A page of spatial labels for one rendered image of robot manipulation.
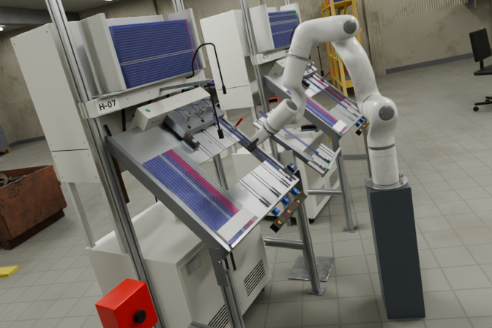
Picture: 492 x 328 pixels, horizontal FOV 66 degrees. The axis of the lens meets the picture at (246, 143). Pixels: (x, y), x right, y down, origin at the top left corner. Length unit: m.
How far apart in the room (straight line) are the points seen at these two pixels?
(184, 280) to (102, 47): 1.08
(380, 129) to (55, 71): 1.44
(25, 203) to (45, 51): 2.91
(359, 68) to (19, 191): 3.72
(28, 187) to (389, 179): 3.73
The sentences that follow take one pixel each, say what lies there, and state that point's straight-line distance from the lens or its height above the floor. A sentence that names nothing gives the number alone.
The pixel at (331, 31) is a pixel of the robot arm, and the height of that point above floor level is 1.44.
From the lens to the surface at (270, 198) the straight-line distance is 1.84.
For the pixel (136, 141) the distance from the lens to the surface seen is 1.76.
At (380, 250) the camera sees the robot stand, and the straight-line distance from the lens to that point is 1.98.
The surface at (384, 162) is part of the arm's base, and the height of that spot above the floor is 0.83.
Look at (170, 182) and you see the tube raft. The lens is 1.62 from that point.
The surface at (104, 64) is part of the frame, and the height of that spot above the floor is 1.51.
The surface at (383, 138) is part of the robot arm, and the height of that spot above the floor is 0.94.
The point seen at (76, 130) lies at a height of 1.26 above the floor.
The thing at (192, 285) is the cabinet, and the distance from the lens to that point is 1.87.
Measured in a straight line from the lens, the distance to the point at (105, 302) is 1.38.
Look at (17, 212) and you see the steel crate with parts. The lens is 4.55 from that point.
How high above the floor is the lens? 1.46
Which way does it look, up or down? 14 degrees down
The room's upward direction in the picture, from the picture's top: 13 degrees counter-clockwise
